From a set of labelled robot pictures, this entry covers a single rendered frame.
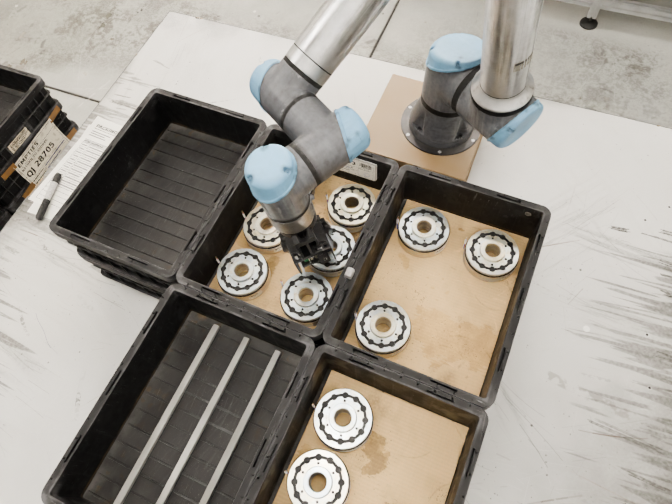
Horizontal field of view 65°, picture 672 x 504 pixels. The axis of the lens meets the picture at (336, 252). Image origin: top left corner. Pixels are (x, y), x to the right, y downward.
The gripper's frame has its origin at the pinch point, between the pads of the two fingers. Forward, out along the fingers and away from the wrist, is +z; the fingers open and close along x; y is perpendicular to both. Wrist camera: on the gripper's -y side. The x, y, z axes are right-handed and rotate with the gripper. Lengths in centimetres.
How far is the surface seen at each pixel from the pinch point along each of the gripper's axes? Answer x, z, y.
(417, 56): 76, 95, -122
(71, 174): -51, 9, -56
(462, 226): 30.0, 5.8, 5.1
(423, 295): 16.1, 4.1, 15.8
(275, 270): -8.9, 1.2, -0.9
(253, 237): -10.3, -1.8, -8.3
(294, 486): -17.9, -2.9, 39.0
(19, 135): -74, 25, -96
